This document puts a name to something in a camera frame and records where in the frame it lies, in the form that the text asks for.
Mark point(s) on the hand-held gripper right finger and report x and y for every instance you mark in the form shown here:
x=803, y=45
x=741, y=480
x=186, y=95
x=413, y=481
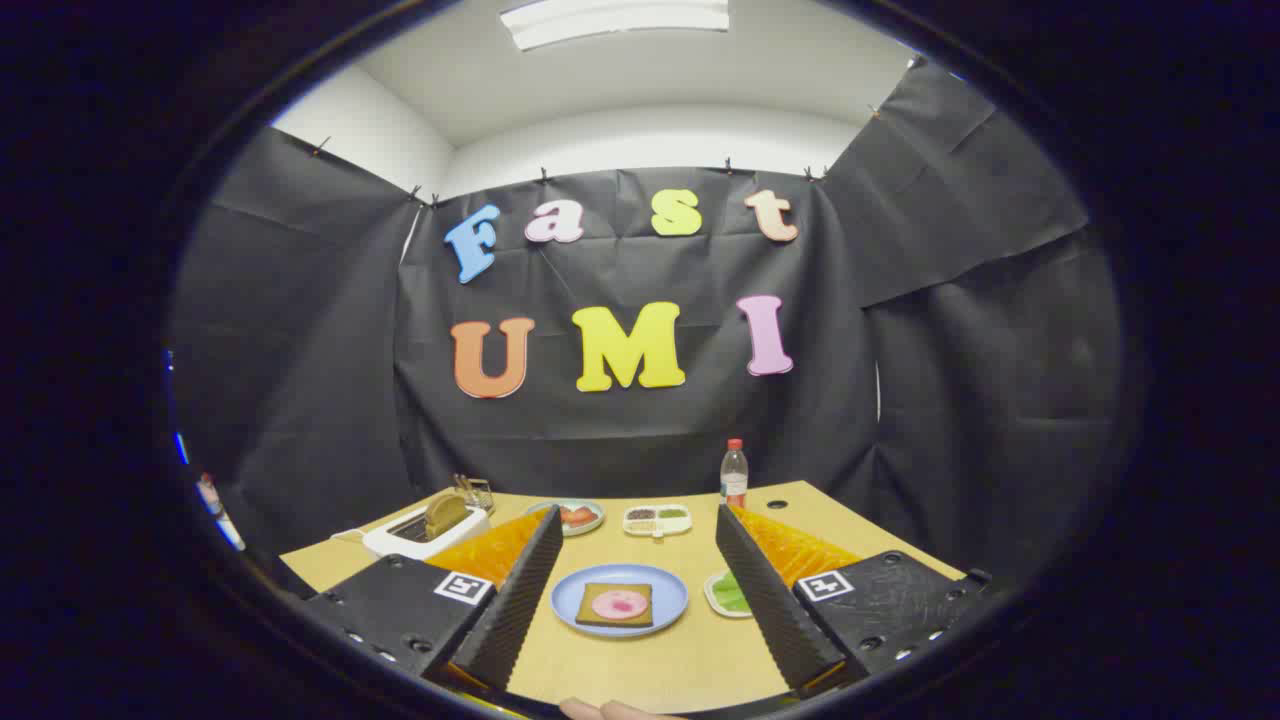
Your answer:
x=770, y=610

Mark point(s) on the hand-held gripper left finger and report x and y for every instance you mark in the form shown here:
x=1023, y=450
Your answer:
x=520, y=600

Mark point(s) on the green lettuce leaf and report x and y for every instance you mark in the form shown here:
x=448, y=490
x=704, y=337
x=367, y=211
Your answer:
x=730, y=595

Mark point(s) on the dark brown bread slice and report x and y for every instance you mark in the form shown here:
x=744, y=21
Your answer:
x=445, y=515

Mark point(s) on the small white square plate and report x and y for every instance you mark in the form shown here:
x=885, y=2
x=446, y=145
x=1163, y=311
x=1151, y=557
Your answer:
x=709, y=592

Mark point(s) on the light toast slice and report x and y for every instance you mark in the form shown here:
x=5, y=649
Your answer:
x=584, y=615

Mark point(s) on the pink round ham slice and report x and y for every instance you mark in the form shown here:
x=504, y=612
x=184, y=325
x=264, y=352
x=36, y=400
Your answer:
x=620, y=605

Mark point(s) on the blue round plate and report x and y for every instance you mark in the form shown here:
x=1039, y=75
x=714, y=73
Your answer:
x=670, y=600

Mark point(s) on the red tomato slice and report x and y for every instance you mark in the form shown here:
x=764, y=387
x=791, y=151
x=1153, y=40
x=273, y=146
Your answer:
x=580, y=517

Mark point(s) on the pale green round plate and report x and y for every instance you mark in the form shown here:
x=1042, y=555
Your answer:
x=595, y=520

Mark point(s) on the clear bottle with red cap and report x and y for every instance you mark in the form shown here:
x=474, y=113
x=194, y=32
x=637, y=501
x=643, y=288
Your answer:
x=734, y=480

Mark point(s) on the white divided condiment dish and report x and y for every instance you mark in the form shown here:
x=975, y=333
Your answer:
x=657, y=525

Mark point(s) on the white toaster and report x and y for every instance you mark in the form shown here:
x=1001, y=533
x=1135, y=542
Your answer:
x=385, y=545

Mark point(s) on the black backdrop cloth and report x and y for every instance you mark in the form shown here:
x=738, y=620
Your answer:
x=620, y=440

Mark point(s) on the red and white object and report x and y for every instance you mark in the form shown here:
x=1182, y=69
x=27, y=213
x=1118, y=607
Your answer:
x=215, y=505

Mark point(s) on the ceiling light panel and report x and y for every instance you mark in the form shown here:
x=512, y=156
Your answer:
x=615, y=20

